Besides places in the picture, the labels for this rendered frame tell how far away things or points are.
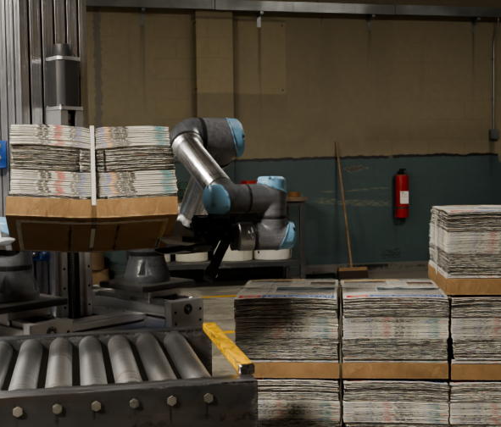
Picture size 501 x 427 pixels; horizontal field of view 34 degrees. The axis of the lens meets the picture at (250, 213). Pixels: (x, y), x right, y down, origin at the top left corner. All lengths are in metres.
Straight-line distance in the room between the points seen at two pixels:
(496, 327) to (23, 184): 1.27
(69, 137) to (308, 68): 7.36
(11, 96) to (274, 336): 1.10
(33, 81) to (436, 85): 7.45
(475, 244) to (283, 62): 7.00
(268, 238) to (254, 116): 6.91
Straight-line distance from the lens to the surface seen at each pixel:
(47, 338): 1.97
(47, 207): 1.90
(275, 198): 2.13
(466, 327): 2.31
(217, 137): 2.42
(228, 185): 2.10
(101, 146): 1.95
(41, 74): 2.67
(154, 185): 1.93
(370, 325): 2.29
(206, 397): 1.49
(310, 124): 9.16
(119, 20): 8.93
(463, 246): 2.28
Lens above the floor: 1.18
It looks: 3 degrees down
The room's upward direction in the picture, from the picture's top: 1 degrees counter-clockwise
